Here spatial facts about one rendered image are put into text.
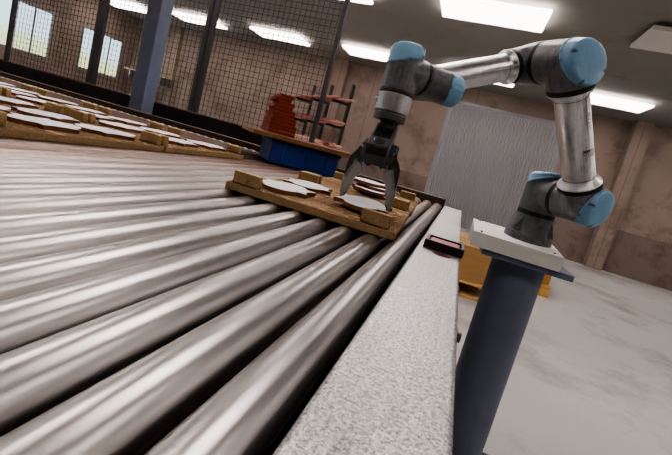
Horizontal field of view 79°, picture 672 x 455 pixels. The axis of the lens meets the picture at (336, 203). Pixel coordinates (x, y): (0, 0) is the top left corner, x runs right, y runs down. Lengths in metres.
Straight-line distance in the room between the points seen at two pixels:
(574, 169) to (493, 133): 8.52
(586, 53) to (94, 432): 1.17
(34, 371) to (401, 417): 0.20
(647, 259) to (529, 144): 3.29
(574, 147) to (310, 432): 1.14
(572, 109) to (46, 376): 1.19
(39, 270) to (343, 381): 0.23
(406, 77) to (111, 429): 0.81
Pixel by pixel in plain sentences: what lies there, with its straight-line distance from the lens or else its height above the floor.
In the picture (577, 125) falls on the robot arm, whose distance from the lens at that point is 1.27.
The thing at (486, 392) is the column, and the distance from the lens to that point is 1.58.
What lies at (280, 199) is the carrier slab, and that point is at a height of 0.93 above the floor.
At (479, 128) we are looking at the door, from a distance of 9.81.
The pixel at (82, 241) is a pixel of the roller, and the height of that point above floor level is 0.91.
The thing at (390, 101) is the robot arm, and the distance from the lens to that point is 0.90.
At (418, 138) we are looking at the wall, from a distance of 9.89.
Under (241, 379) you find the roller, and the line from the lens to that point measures 0.26.
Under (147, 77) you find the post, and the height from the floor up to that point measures 1.16.
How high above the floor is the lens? 1.06
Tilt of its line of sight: 8 degrees down
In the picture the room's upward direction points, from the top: 15 degrees clockwise
